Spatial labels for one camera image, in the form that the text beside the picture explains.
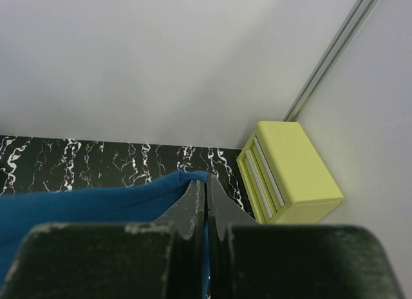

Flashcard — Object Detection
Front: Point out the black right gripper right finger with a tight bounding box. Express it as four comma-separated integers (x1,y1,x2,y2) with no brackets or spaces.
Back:
207,175,404,298

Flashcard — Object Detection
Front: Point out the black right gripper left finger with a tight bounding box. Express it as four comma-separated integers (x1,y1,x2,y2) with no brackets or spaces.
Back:
1,180,205,298

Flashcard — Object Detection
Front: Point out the dark blue t-shirt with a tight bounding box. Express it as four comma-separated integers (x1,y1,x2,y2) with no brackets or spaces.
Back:
1,171,209,280

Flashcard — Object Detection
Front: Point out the yellow-green drawer box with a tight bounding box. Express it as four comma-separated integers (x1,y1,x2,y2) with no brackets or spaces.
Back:
237,121,344,224

